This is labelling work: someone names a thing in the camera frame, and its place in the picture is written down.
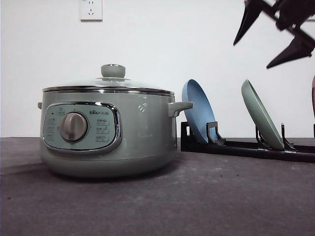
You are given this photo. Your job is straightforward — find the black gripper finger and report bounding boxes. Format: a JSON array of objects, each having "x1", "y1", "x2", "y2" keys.
[
  {"x1": 233, "y1": 0, "x2": 264, "y2": 46},
  {"x1": 267, "y1": 34, "x2": 315, "y2": 69}
]

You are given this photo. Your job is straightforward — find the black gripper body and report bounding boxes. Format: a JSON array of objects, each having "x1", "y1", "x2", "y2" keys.
[{"x1": 259, "y1": 0, "x2": 315, "y2": 41}]

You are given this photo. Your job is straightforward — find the green plate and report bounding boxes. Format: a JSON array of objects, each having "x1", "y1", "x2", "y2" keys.
[{"x1": 241, "y1": 79, "x2": 284, "y2": 151}]

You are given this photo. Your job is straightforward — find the glass lid with green knob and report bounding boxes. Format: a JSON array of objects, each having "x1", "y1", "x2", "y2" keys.
[{"x1": 42, "y1": 64, "x2": 175, "y2": 96}]

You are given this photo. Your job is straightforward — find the pink plate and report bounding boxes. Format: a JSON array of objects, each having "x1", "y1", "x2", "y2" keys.
[{"x1": 312, "y1": 75, "x2": 315, "y2": 118}]

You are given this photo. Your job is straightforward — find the blue plate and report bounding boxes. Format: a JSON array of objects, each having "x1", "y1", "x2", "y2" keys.
[{"x1": 182, "y1": 79, "x2": 217, "y2": 142}]

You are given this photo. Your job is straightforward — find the green electric steamer pot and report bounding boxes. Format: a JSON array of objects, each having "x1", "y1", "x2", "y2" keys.
[{"x1": 37, "y1": 90, "x2": 193, "y2": 178}]

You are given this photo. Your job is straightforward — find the black dish rack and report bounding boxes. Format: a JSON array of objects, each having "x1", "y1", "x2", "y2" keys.
[{"x1": 180, "y1": 121, "x2": 315, "y2": 163}]

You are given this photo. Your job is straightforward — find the white wall socket left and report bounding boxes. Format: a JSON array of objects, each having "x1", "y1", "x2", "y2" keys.
[{"x1": 79, "y1": 0, "x2": 103, "y2": 24}]

